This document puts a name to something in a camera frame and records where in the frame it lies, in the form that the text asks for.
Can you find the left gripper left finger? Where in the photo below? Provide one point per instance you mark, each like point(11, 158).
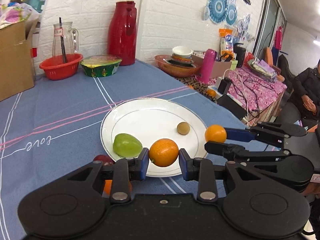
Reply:
point(126, 170)

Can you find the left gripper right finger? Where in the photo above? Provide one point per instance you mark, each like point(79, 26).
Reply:
point(202, 171)

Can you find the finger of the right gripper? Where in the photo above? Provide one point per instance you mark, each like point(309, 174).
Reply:
point(240, 134)
point(238, 153)

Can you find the small orange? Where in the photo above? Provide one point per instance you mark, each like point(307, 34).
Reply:
point(215, 133)
point(163, 152)

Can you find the large orange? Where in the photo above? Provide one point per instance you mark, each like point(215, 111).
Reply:
point(108, 185)

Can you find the green apple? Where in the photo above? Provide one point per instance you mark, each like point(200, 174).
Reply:
point(127, 146)

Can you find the brown longan fruit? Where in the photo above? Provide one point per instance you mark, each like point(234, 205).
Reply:
point(183, 128)

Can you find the dark plum back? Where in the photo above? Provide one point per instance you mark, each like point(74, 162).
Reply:
point(105, 159)

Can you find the pink patterned side tablecloth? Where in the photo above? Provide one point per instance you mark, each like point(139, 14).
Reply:
point(260, 98)

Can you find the white ceramic plate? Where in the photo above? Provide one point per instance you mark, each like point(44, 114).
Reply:
point(150, 119)

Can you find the pink thermos bottle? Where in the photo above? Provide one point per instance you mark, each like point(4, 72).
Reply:
point(207, 66)

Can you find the seated person black jacket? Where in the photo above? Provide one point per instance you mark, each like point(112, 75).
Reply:
point(303, 104)

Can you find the blue striped tablecloth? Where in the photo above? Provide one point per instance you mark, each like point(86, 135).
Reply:
point(53, 128)

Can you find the stacked white bowls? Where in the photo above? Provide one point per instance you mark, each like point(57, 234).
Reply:
point(182, 54)

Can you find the green foil bowl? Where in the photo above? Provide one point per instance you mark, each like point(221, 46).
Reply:
point(100, 65)

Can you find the red plastic basin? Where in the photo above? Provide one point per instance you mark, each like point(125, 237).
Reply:
point(55, 69)

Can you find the blue paper fan decoration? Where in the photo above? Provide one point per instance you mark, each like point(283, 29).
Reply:
point(219, 11)

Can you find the black straw in pitcher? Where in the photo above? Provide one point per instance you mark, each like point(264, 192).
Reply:
point(62, 42)

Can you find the red thermos jug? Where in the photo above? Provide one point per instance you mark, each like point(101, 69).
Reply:
point(122, 32)

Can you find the cardboard box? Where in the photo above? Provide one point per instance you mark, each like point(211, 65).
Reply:
point(17, 71)

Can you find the glass pitcher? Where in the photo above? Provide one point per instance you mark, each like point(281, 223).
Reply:
point(71, 36)

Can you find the floral cloth in box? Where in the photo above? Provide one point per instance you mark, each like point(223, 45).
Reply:
point(13, 13)

